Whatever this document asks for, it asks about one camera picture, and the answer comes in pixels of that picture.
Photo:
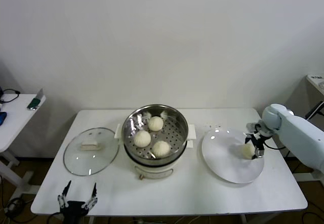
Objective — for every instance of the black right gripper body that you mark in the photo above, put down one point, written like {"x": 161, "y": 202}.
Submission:
{"x": 257, "y": 140}

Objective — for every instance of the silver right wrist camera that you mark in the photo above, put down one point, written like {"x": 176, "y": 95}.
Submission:
{"x": 251, "y": 126}

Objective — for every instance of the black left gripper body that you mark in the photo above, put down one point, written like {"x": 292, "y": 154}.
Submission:
{"x": 73, "y": 207}

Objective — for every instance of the white electric cooker base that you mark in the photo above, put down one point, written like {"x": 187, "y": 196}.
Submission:
{"x": 152, "y": 170}

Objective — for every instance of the large white plate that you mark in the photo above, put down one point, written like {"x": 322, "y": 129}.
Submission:
{"x": 222, "y": 158}

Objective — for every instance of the perforated steel steamer basket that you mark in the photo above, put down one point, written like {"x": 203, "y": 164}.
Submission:
{"x": 177, "y": 127}

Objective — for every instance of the small blue object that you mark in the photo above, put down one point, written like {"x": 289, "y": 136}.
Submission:
{"x": 2, "y": 118}

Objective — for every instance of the round glass pot lid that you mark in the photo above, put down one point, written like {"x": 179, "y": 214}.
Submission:
{"x": 88, "y": 155}

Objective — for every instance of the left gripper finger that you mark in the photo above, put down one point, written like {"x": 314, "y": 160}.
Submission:
{"x": 67, "y": 188}
{"x": 94, "y": 191}

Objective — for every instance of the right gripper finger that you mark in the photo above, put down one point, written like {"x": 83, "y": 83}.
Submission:
{"x": 259, "y": 153}
{"x": 248, "y": 140}

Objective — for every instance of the white steamed baozi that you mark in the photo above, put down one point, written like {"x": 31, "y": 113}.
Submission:
{"x": 155, "y": 123}
{"x": 161, "y": 148}
{"x": 142, "y": 138}
{"x": 246, "y": 151}

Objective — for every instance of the black power plug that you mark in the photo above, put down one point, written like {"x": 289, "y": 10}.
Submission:
{"x": 314, "y": 107}

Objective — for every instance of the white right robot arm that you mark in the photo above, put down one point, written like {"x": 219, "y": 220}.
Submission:
{"x": 298, "y": 132}

